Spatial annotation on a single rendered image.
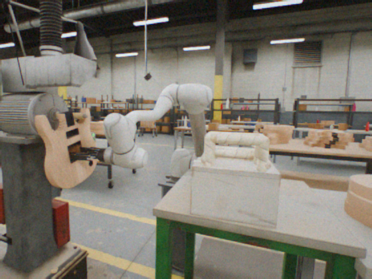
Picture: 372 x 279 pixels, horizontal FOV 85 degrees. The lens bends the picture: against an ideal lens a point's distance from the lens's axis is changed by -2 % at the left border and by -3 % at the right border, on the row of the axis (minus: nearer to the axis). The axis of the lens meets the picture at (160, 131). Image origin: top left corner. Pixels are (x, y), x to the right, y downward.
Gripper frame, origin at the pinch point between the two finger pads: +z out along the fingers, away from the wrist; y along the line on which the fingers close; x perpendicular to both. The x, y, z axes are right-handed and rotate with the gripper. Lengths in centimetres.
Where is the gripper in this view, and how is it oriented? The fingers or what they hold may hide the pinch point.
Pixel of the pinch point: (76, 151)
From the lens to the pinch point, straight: 119.7
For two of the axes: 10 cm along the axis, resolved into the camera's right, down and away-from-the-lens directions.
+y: 3.6, -2.5, 9.0
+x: -0.5, -9.7, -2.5
